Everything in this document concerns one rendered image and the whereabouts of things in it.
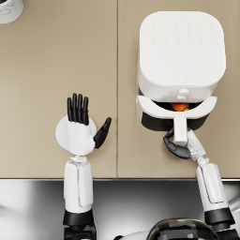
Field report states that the orange carrot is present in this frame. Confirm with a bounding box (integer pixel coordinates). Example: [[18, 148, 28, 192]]
[[170, 102, 190, 113]]

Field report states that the white air fryer body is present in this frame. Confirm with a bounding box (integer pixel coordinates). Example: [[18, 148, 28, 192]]
[[137, 10, 227, 104]]

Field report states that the dark round robot body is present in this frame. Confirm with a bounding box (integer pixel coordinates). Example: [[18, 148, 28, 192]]
[[112, 217, 221, 240]]

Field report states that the white patterned pot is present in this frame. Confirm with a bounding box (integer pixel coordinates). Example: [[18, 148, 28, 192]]
[[0, 0, 24, 25]]

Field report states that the white air fryer drawer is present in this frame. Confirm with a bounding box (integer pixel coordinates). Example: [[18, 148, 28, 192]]
[[136, 95, 218, 147]]

